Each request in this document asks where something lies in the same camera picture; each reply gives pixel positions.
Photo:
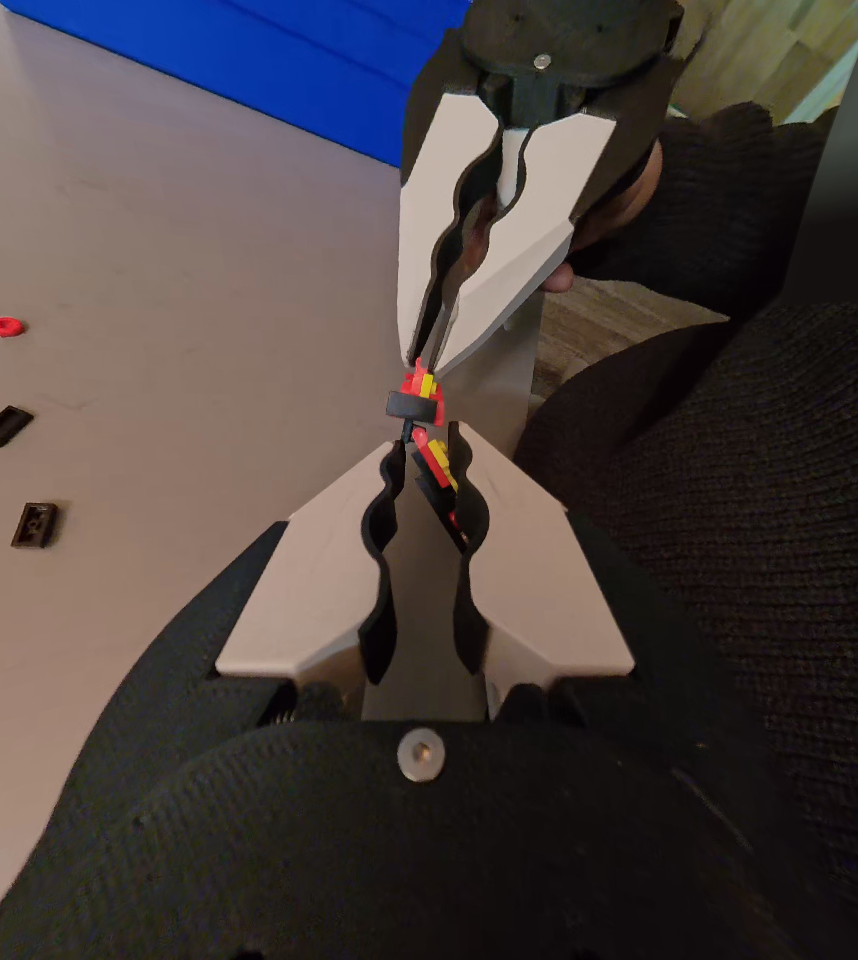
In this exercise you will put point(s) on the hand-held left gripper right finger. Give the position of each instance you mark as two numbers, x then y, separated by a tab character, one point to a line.
549	592

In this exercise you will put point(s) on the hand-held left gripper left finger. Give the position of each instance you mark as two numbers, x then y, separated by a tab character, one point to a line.
301	592

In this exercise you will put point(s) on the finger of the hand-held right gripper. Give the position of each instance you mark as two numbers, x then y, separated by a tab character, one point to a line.
429	225
534	225

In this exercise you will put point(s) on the yellow red lego car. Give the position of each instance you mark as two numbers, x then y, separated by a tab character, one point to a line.
436	454

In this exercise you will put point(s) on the person's right forearm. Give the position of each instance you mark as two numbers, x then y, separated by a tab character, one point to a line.
721	202

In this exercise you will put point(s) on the black flat lego tile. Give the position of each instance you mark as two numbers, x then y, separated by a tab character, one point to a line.
5	426
35	523

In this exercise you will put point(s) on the small red lego piece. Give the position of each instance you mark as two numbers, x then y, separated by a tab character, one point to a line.
8	327

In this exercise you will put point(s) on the person's right hand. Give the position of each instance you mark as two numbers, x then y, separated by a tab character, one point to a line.
624	210

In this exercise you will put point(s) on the blue plastic bin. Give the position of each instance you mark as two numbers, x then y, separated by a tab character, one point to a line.
286	60

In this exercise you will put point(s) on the person's black sweater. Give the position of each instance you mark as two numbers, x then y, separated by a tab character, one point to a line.
774	600

